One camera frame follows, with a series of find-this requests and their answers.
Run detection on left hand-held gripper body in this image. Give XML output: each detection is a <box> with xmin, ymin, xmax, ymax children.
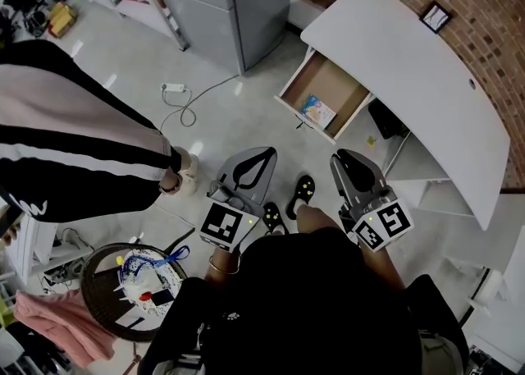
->
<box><xmin>199</xmin><ymin>184</ymin><xmax>263</xmax><ymax>253</ymax></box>

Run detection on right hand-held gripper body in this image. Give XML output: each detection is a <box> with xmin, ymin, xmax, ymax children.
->
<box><xmin>338</xmin><ymin>184</ymin><xmax>413</xmax><ymax>252</ymax></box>

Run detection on colourful small box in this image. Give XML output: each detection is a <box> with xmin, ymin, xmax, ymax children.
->
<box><xmin>300</xmin><ymin>93</ymin><xmax>337</xmax><ymax>128</ymax></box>

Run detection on wooden drawer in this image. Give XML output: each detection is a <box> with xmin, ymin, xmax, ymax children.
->
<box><xmin>273</xmin><ymin>47</ymin><xmax>375</xmax><ymax>144</ymax></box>

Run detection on person's right forearm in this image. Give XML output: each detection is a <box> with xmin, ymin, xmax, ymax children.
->
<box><xmin>358</xmin><ymin>241</ymin><xmax>407</xmax><ymax>295</ymax></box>

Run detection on person's left forearm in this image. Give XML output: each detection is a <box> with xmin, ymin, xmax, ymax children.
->
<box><xmin>203</xmin><ymin>248</ymin><xmax>243</xmax><ymax>289</ymax></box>

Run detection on person's left black shoe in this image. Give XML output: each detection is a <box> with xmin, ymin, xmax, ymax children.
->
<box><xmin>262</xmin><ymin>201</ymin><xmax>290</xmax><ymax>236</ymax></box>

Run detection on person's black shoe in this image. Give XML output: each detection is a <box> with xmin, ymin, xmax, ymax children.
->
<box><xmin>285</xmin><ymin>175</ymin><xmax>316</xmax><ymax>221</ymax></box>
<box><xmin>262</xmin><ymin>201</ymin><xmax>290</xmax><ymax>236</ymax></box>

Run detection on person's right black shoe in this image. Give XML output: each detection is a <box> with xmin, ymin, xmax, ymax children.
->
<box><xmin>285</xmin><ymin>175</ymin><xmax>316</xmax><ymax>221</ymax></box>

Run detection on black box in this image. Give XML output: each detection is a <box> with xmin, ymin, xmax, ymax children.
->
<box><xmin>367</xmin><ymin>98</ymin><xmax>411</xmax><ymax>139</ymax></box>

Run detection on patterned round cushion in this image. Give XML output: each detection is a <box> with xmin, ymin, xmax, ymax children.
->
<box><xmin>121</xmin><ymin>246</ymin><xmax>184</xmax><ymax>319</ymax></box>

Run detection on white curved desk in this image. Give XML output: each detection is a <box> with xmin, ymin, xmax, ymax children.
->
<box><xmin>300</xmin><ymin>0</ymin><xmax>511</xmax><ymax>231</ymax></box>

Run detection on black phone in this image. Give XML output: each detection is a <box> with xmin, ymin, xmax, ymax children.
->
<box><xmin>150</xmin><ymin>289</ymin><xmax>176</xmax><ymax>307</ymax></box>

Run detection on white tool with red knob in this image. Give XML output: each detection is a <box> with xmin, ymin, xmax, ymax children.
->
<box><xmin>113</xmin><ymin>274</ymin><xmax>153</xmax><ymax>304</ymax></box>

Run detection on person's black clothes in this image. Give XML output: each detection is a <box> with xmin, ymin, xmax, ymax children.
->
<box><xmin>137</xmin><ymin>227</ymin><xmax>468</xmax><ymax>375</ymax></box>

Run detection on white waist pack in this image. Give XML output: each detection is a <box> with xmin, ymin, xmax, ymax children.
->
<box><xmin>416</xmin><ymin>330</ymin><xmax>464</xmax><ymax>375</ymax></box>

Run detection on grey metal cabinet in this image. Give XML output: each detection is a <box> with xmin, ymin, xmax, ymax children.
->
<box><xmin>141</xmin><ymin>0</ymin><xmax>296</xmax><ymax>75</ymax></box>

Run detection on pink cloth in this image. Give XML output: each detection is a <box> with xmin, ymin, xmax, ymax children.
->
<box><xmin>14</xmin><ymin>289</ymin><xmax>118</xmax><ymax>370</ymax></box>

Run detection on white table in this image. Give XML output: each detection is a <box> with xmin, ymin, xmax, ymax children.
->
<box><xmin>3</xmin><ymin>213</ymin><xmax>95</xmax><ymax>284</ymax></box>

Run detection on yellow box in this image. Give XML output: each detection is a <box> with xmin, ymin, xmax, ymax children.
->
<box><xmin>48</xmin><ymin>2</ymin><xmax>79</xmax><ymax>38</ymax></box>

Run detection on gold bracelet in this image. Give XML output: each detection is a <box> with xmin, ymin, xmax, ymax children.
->
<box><xmin>208</xmin><ymin>255</ymin><xmax>240</xmax><ymax>275</ymax></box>

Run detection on blue lanyard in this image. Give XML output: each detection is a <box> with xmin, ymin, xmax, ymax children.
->
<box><xmin>122</xmin><ymin>245</ymin><xmax>190</xmax><ymax>280</ymax></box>

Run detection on grey power cable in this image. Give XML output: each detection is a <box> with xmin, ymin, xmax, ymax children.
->
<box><xmin>159</xmin><ymin>73</ymin><xmax>241</xmax><ymax>128</ymax></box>

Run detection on black picture frame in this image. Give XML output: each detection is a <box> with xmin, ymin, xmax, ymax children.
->
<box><xmin>418</xmin><ymin>1</ymin><xmax>454</xmax><ymax>34</ymax></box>

